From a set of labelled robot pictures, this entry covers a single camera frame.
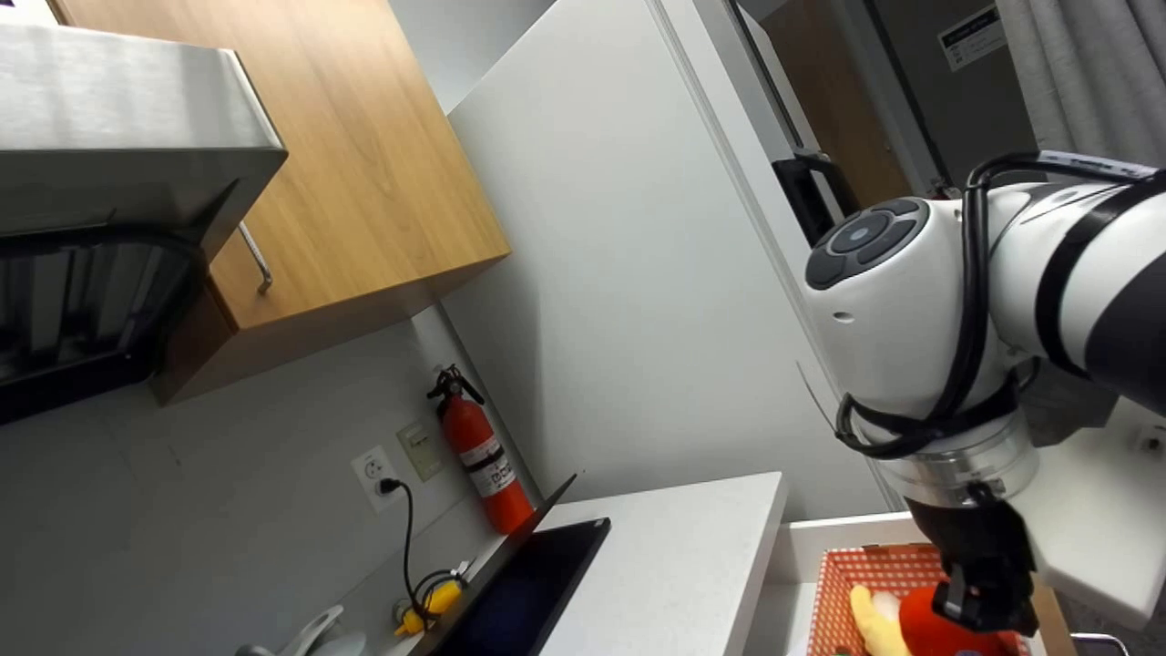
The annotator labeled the yellow banana plush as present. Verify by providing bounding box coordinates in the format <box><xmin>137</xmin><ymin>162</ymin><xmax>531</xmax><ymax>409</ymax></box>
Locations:
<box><xmin>844</xmin><ymin>579</ymin><xmax>914</xmax><ymax>656</ymax></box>

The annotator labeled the wooden wall cabinet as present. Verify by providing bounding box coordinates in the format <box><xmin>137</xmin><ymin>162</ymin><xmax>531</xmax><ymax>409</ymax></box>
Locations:
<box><xmin>52</xmin><ymin>0</ymin><xmax>512</xmax><ymax>409</ymax></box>

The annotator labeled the stainless steel range hood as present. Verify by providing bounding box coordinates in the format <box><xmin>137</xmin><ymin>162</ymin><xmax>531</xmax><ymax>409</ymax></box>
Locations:
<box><xmin>0</xmin><ymin>22</ymin><xmax>290</xmax><ymax>431</ymax></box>

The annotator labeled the brown wooden door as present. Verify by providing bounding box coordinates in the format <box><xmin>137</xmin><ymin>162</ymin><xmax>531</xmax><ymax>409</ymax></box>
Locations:
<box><xmin>756</xmin><ymin>0</ymin><xmax>919</xmax><ymax>213</ymax></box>

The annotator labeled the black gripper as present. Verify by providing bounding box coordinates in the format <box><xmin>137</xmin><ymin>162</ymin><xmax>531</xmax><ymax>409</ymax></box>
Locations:
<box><xmin>905</xmin><ymin>483</ymin><xmax>1047</xmax><ymax>637</ymax></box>

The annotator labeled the yellow object on cable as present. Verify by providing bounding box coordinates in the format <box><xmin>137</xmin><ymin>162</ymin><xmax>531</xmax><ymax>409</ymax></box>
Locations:
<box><xmin>395</xmin><ymin>571</ymin><xmax>472</xmax><ymax>642</ymax></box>

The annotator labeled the red apple plush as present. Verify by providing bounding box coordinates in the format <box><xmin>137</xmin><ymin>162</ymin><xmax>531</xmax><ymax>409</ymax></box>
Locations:
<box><xmin>897</xmin><ymin>584</ymin><xmax>1030</xmax><ymax>656</ymax></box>

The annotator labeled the white faucet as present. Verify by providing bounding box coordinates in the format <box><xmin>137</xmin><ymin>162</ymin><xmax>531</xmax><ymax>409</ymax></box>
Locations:
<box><xmin>232</xmin><ymin>603</ymin><xmax>371</xmax><ymax>656</ymax></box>

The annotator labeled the metal wall cabinet handle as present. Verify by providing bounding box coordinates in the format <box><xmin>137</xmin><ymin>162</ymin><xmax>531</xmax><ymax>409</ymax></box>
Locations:
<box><xmin>232</xmin><ymin>224</ymin><xmax>277</xmax><ymax>299</ymax></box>

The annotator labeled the metal drawer handle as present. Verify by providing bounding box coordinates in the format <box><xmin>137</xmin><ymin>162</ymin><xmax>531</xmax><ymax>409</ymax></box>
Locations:
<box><xmin>1071</xmin><ymin>627</ymin><xmax>1139</xmax><ymax>656</ymax></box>

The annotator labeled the black power cable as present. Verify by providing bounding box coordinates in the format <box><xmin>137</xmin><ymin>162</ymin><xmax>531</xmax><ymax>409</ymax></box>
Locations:
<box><xmin>379</xmin><ymin>473</ymin><xmax>431</xmax><ymax>615</ymax></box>

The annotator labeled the grey white curtain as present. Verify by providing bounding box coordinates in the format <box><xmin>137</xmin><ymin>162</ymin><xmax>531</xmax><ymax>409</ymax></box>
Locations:
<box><xmin>993</xmin><ymin>0</ymin><xmax>1166</xmax><ymax>166</ymax></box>

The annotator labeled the white label sticker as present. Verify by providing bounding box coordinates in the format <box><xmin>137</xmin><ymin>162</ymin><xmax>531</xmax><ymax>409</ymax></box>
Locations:
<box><xmin>935</xmin><ymin>5</ymin><xmax>1013</xmax><ymax>72</ymax></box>

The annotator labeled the red fire extinguisher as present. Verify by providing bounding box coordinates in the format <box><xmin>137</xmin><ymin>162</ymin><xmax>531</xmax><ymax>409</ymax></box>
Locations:
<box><xmin>426</xmin><ymin>361</ymin><xmax>539</xmax><ymax>540</ymax></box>

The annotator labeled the orange checkered toy basket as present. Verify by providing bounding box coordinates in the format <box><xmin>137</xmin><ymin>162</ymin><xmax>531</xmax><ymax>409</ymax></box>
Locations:
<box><xmin>806</xmin><ymin>540</ymin><xmax>1050</xmax><ymax>656</ymax></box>

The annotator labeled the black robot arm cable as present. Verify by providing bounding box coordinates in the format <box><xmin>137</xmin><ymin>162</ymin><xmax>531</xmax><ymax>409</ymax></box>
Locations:
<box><xmin>833</xmin><ymin>149</ymin><xmax>1166</xmax><ymax>465</ymax></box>

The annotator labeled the white wall outlet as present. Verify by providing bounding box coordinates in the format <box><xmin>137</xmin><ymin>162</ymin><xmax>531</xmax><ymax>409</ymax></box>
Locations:
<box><xmin>348</xmin><ymin>445</ymin><xmax>405</xmax><ymax>510</ymax></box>

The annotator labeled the black glass cooktop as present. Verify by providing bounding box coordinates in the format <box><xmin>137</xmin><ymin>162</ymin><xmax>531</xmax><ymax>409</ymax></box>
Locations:
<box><xmin>422</xmin><ymin>516</ymin><xmax>616</xmax><ymax>656</ymax></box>

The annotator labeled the white wall switch plate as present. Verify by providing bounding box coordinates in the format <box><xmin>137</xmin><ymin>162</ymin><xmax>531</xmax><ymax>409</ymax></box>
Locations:
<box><xmin>397</xmin><ymin>416</ymin><xmax>450</xmax><ymax>486</ymax></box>

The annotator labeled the tall white cabinet panel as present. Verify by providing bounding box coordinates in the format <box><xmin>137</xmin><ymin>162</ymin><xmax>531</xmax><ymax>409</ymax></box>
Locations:
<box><xmin>432</xmin><ymin>0</ymin><xmax>897</xmax><ymax>527</ymax></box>

